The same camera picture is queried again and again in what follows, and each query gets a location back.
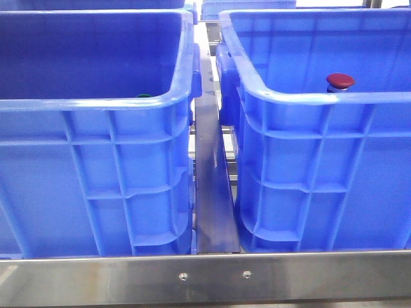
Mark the steel front rail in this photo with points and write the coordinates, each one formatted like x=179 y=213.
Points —
x=206 y=279

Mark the blue plastic target bin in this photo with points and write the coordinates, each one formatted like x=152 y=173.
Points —
x=320 y=171

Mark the red mushroom push button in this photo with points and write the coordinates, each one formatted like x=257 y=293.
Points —
x=339 y=82

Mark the blue crate back centre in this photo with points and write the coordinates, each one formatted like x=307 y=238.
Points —
x=210 y=9

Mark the blue crate behind source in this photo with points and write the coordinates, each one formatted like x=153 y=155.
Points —
x=93 y=5

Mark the blue plastic source bin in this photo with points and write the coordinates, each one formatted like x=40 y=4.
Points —
x=87 y=168

